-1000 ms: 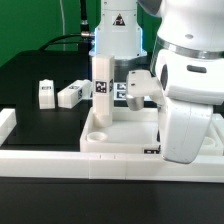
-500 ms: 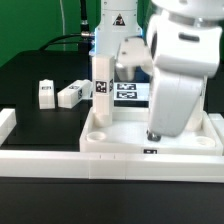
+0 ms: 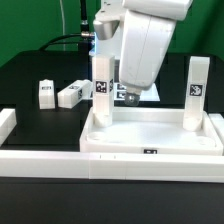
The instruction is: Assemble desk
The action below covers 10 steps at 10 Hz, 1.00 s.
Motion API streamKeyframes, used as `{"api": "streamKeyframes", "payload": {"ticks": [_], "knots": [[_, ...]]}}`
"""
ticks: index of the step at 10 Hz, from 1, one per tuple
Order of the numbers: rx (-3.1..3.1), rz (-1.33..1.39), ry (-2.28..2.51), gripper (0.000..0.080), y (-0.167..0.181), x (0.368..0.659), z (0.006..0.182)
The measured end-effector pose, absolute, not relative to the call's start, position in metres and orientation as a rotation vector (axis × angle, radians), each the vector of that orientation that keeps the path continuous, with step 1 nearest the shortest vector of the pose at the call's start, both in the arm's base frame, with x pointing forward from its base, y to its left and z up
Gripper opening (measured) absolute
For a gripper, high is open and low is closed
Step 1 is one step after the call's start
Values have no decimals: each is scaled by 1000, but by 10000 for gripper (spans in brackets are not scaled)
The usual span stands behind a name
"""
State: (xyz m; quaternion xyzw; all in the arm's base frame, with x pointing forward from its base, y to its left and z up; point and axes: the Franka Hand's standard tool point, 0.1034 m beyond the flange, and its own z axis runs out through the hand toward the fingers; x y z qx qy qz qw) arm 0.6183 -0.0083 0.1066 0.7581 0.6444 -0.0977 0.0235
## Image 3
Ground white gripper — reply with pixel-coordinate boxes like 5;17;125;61
119;10;176;106

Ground white desk top tray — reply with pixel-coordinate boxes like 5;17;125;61
80;107;224;156

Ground fiducial marker sheet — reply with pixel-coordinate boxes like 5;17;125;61
114;83;160;102

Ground white right fence block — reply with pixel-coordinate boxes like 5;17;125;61
209;114;224;154

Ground white fence block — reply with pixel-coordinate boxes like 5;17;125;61
209;114;224;154
0;108;17;146

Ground white left fence block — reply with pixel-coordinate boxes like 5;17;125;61
0;108;17;146

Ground white front fence bar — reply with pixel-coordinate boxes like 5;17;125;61
0;150;224;183

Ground black cables with connectors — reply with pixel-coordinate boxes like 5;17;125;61
38;0;96;52

